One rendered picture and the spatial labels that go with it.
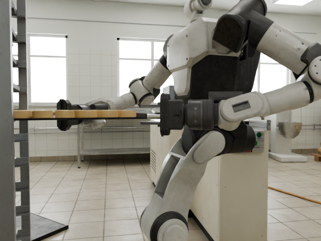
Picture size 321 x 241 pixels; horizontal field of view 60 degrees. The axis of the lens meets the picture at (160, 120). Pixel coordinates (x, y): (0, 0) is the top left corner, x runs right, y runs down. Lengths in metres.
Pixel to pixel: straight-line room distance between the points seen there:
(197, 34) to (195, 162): 0.43
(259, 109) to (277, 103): 0.07
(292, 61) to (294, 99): 0.11
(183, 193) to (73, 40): 4.84
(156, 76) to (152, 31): 4.41
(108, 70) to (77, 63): 0.58
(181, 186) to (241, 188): 0.95
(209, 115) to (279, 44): 0.28
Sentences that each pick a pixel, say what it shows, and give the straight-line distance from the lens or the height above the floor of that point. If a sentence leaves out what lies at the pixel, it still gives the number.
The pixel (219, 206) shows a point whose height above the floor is 0.35.
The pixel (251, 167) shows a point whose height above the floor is 0.60.
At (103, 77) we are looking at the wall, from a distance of 5.47.
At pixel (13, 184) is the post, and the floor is 0.81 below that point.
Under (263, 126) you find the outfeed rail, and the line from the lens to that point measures 1.93.
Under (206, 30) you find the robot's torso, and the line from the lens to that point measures 0.97.
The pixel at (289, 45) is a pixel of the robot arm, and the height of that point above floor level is 1.15.
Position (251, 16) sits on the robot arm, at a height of 1.24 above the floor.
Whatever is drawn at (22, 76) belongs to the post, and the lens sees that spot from 1.16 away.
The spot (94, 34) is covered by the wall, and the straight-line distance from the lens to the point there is 5.62.
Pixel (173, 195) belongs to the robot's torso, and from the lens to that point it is 1.01.
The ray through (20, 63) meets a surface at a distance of 1.16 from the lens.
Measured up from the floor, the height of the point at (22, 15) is 1.32.
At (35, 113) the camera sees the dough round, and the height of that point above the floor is 0.97.
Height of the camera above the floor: 0.98
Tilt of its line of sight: 2 degrees down
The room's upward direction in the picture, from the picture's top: straight up
